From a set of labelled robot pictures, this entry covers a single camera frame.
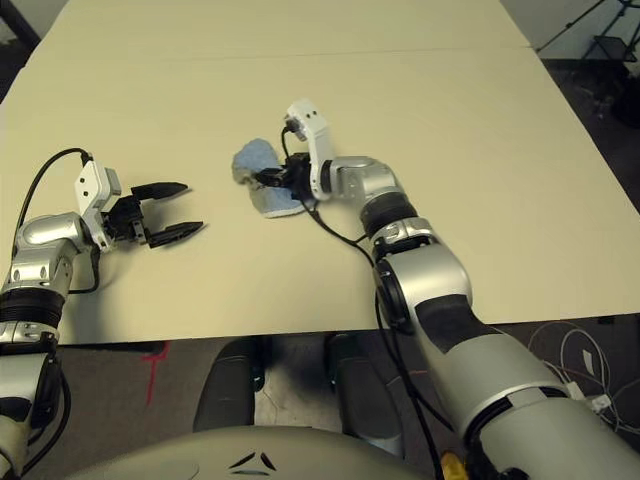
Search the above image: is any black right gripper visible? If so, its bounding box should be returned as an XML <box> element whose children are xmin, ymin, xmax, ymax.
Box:
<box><xmin>254</xmin><ymin>152</ymin><xmax>314</xmax><ymax>201</ymax></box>

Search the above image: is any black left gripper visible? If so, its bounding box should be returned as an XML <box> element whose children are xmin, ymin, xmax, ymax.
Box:
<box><xmin>102</xmin><ymin>182</ymin><xmax>206</xmax><ymax>250</ymax></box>

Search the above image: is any light blue terry rag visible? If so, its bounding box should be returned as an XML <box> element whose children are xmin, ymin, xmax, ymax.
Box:
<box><xmin>231</xmin><ymin>137</ymin><xmax>309</xmax><ymax>220</ymax></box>

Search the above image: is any dark grey robot left leg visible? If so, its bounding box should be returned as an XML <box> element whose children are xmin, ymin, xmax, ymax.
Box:
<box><xmin>192</xmin><ymin>337</ymin><xmax>271</xmax><ymax>434</ymax></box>

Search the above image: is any dark grey robot leg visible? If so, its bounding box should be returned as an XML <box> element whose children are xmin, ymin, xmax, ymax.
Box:
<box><xmin>192</xmin><ymin>337</ymin><xmax>271</xmax><ymax>434</ymax></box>
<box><xmin>327</xmin><ymin>332</ymin><xmax>406</xmax><ymax>459</ymax></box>

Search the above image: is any black foam floor mat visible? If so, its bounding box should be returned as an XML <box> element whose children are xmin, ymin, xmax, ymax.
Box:
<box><xmin>0</xmin><ymin>37</ymin><xmax>31</xmax><ymax>104</ymax></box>

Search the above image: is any dark grey robot right leg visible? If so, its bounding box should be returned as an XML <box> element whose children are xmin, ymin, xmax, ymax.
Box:
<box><xmin>327</xmin><ymin>332</ymin><xmax>406</xmax><ymax>459</ymax></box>

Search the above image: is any grey robot torso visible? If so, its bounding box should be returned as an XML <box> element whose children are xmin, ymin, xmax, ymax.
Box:
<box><xmin>64</xmin><ymin>424</ymin><xmax>441</xmax><ymax>480</ymax></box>

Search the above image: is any black tripod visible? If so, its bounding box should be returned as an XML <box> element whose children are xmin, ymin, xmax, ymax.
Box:
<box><xmin>537</xmin><ymin>0</ymin><xmax>640</xmax><ymax>51</ymax></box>

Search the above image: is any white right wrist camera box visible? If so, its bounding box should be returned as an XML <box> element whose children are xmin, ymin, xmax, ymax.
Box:
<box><xmin>284</xmin><ymin>99</ymin><xmax>334</xmax><ymax>202</ymax></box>

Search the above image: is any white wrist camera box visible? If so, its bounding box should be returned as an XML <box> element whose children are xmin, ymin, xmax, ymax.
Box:
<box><xmin>73</xmin><ymin>159</ymin><xmax>124</xmax><ymax>251</ymax></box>
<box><xmin>284</xmin><ymin>99</ymin><xmax>334</xmax><ymax>202</ymax></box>

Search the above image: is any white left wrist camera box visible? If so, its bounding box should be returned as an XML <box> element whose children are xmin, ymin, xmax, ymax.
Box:
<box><xmin>73</xmin><ymin>159</ymin><xmax>124</xmax><ymax>251</ymax></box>

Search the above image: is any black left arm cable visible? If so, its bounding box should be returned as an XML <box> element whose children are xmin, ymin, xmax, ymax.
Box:
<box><xmin>22</xmin><ymin>147</ymin><xmax>99</xmax><ymax>451</ymax></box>

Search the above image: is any black metal table frame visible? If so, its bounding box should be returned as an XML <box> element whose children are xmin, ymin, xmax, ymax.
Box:
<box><xmin>0</xmin><ymin>0</ymin><xmax>41</xmax><ymax>46</ymax></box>

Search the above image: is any thin white floor cable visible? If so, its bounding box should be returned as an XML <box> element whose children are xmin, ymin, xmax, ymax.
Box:
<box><xmin>529</xmin><ymin>319</ymin><xmax>640</xmax><ymax>436</ymax></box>

